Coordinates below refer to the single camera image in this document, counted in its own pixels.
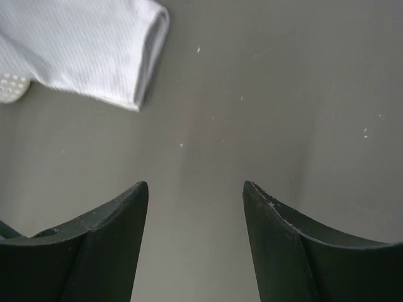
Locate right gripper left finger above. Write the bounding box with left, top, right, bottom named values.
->
left=1, top=181, right=149, bottom=301

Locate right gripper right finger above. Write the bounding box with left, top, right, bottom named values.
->
left=242, top=181, right=402, bottom=301

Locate grey white towel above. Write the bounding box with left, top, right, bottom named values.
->
left=1, top=1, right=170, bottom=111

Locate white perforated plastic basket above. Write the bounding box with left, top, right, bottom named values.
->
left=0, top=73, right=31, bottom=104

